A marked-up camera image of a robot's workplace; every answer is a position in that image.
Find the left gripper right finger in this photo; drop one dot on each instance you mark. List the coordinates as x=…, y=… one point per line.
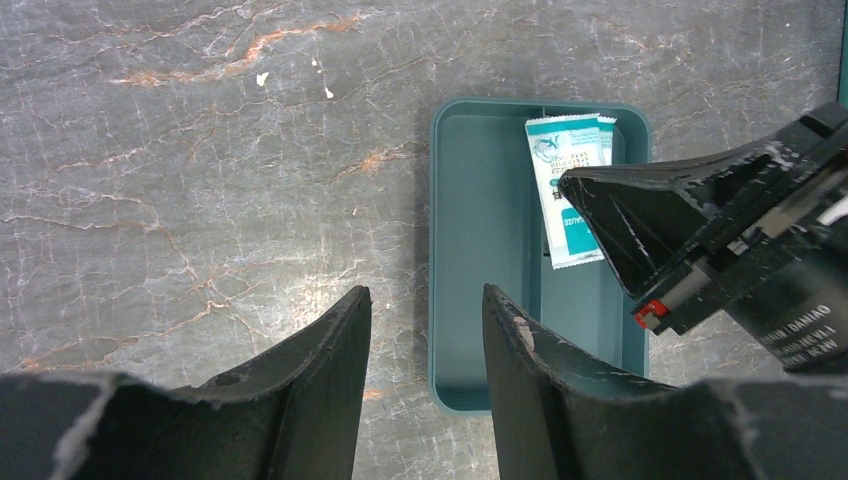
x=561, y=413

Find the teal plastic tray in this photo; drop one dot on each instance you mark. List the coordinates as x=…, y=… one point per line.
x=486, y=227

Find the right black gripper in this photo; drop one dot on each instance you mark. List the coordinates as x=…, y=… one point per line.
x=759, y=231

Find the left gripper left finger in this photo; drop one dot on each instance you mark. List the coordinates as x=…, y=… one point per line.
x=292, y=412

